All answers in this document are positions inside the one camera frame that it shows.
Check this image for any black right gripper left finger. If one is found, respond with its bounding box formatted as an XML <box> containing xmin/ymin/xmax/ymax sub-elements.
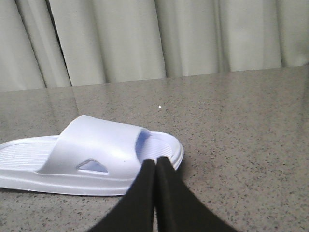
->
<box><xmin>89</xmin><ymin>159</ymin><xmax>155</xmax><ymax>232</ymax></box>

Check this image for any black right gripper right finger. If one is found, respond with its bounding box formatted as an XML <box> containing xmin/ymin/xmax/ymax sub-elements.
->
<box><xmin>155</xmin><ymin>157</ymin><xmax>236</xmax><ymax>232</ymax></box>

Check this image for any light blue slipper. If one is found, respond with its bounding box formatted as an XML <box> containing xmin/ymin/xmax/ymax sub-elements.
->
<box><xmin>0</xmin><ymin>115</ymin><xmax>184</xmax><ymax>196</ymax></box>

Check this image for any white pleated curtain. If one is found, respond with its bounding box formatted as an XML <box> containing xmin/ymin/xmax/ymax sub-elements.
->
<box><xmin>0</xmin><ymin>0</ymin><xmax>309</xmax><ymax>92</ymax></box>

